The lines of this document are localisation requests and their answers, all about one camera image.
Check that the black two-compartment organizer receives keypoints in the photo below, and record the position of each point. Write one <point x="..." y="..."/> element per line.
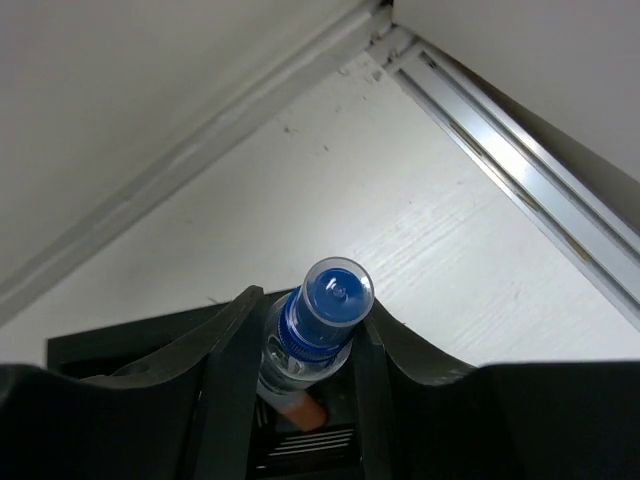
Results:
<point x="270" y="446"/>

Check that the orange blue-capped highlighter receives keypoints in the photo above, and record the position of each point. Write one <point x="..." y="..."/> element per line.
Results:
<point x="307" y="337"/>

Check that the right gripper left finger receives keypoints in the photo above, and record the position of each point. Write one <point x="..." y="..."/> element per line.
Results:
<point x="134" y="423"/>

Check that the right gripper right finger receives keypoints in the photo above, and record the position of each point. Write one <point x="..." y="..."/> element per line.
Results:
<point x="424" y="414"/>

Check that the aluminium side rail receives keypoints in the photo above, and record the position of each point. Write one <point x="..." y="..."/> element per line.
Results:
<point x="591" y="234"/>

